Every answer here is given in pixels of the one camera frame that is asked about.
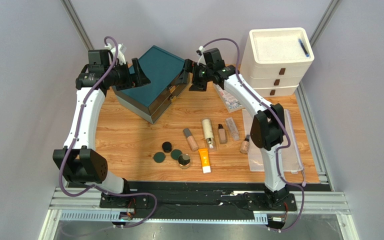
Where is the orange sunscreen tube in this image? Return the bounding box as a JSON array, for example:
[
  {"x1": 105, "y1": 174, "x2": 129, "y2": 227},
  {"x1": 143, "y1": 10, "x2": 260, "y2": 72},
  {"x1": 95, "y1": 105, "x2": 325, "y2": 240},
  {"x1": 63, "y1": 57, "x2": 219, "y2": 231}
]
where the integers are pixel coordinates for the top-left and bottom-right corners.
[{"x1": 198, "y1": 148, "x2": 212, "y2": 174}]

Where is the blue pen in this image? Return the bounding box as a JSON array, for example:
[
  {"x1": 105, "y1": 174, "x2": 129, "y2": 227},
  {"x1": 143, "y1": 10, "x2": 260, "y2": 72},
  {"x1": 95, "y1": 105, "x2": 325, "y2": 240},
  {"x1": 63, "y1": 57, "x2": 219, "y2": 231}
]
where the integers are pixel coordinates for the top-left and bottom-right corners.
[{"x1": 298, "y1": 38, "x2": 310, "y2": 58}]

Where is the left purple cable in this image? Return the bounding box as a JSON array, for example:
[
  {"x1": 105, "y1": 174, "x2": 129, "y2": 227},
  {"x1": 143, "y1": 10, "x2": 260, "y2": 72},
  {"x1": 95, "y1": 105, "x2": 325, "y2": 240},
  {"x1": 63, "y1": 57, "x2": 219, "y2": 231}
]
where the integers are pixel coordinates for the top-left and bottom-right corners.
[{"x1": 58, "y1": 35, "x2": 158, "y2": 229}]

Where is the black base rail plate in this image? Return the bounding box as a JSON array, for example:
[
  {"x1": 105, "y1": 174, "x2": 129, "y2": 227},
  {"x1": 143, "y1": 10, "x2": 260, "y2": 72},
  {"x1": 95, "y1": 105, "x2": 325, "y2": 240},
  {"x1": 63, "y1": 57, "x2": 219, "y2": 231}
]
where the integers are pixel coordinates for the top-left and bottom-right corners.
[{"x1": 66, "y1": 180, "x2": 333, "y2": 221}]

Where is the green compact disc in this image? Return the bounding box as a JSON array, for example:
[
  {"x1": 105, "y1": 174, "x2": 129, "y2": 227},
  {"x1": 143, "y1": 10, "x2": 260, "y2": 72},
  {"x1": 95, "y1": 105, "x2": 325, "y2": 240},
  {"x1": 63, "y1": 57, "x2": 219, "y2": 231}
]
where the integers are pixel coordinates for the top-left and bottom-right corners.
[
  {"x1": 170, "y1": 149, "x2": 183, "y2": 161},
  {"x1": 153, "y1": 152, "x2": 166, "y2": 163}
]

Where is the white mesh pouch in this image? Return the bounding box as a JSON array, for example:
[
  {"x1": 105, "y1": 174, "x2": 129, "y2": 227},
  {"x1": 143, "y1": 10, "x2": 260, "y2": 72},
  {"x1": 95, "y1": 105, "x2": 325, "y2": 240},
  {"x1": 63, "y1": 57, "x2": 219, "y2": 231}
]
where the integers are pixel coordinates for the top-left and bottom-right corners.
[{"x1": 241, "y1": 108, "x2": 307, "y2": 175}]

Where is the green compact disc left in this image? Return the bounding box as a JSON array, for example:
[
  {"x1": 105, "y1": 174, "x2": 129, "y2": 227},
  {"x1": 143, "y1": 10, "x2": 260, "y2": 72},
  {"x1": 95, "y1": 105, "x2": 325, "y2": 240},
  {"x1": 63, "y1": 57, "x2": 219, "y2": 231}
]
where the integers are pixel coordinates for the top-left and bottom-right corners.
[{"x1": 153, "y1": 152, "x2": 166, "y2": 163}]

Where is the black cap foundation bottle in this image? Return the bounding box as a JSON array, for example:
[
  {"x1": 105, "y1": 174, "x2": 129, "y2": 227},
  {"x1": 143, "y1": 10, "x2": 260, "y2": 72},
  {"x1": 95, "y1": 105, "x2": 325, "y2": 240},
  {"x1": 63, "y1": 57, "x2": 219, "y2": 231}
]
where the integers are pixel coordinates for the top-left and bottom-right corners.
[{"x1": 218, "y1": 123, "x2": 228, "y2": 144}]

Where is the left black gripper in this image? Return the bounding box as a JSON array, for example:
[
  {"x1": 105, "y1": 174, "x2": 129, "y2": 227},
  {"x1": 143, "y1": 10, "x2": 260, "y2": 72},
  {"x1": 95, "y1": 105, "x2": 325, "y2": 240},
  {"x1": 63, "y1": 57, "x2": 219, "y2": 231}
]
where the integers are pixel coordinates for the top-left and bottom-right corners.
[{"x1": 105, "y1": 58, "x2": 151, "y2": 92}]

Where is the green compact disc right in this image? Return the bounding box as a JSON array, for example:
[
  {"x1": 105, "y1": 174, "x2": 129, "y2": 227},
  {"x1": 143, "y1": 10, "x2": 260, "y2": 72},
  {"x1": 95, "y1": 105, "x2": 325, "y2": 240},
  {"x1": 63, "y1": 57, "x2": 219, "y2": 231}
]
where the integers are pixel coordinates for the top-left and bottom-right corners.
[{"x1": 170, "y1": 149, "x2": 183, "y2": 161}]

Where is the small round foundation bottle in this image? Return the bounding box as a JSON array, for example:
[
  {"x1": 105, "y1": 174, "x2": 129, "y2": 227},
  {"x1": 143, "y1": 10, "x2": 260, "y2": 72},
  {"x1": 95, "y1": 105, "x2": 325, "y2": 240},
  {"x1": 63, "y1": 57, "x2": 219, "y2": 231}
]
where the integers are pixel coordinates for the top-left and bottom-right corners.
[{"x1": 239, "y1": 134, "x2": 250, "y2": 155}]

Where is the grey cap foundation tube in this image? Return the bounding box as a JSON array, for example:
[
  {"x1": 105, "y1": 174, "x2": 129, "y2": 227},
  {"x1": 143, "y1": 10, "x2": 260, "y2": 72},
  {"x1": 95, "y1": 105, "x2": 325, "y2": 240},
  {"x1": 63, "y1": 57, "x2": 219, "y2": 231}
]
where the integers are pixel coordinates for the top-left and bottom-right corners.
[{"x1": 183, "y1": 128, "x2": 199, "y2": 152}]

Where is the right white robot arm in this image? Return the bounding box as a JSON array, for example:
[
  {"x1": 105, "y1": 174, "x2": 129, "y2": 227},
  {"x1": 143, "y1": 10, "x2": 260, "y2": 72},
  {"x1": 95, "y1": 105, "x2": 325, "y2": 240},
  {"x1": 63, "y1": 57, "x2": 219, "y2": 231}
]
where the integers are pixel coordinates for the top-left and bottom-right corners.
[{"x1": 183, "y1": 48, "x2": 289, "y2": 209}]

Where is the gold lid powder jar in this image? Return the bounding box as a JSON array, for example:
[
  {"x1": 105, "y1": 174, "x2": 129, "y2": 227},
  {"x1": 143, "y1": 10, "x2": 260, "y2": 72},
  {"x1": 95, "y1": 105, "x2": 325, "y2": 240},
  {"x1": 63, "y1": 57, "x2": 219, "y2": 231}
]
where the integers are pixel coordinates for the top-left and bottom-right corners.
[{"x1": 177, "y1": 153, "x2": 191, "y2": 169}]

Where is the black round jar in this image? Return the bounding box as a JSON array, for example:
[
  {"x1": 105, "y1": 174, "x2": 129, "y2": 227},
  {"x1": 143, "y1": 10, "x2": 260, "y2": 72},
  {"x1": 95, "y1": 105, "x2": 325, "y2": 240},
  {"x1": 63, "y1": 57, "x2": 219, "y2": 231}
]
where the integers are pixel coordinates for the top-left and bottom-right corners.
[{"x1": 161, "y1": 141, "x2": 173, "y2": 153}]

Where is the clear glass bottle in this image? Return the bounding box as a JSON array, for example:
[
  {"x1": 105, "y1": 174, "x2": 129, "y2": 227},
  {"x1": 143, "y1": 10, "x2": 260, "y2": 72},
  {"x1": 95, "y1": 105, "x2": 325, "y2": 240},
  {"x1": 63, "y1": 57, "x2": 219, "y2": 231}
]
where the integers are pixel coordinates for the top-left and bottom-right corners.
[{"x1": 225, "y1": 117, "x2": 240, "y2": 141}]

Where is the cream bottle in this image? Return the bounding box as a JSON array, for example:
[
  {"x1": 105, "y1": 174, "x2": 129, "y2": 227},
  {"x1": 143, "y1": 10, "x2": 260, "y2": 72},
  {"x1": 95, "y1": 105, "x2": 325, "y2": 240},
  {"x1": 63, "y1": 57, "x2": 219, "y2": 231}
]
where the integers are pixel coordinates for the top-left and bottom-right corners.
[{"x1": 201, "y1": 118, "x2": 217, "y2": 152}]

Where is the white three-drawer cabinet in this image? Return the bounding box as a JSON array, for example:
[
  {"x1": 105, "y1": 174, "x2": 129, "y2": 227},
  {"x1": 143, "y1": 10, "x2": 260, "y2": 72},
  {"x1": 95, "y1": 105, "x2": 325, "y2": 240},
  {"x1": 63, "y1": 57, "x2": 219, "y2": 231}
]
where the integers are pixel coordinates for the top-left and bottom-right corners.
[{"x1": 239, "y1": 27, "x2": 315, "y2": 97}]

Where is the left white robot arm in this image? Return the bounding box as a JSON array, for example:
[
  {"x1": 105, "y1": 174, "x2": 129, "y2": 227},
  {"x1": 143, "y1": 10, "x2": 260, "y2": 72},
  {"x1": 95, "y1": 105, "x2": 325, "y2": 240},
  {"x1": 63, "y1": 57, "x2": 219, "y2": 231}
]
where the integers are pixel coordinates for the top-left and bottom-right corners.
[{"x1": 52, "y1": 44, "x2": 151, "y2": 194}]

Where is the teal drawer organizer box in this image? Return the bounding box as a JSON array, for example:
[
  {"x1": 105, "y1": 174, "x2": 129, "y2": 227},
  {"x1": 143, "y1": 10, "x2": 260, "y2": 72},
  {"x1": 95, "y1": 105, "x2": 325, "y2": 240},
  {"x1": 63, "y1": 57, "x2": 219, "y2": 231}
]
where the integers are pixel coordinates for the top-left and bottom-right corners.
[{"x1": 112, "y1": 45, "x2": 190, "y2": 124}]

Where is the floral patterned booklet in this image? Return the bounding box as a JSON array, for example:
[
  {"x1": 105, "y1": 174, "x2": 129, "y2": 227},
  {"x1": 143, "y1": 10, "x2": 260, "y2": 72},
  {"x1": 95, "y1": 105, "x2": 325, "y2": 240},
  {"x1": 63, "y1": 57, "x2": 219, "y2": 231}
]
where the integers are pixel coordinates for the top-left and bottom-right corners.
[{"x1": 213, "y1": 84, "x2": 244, "y2": 113}]

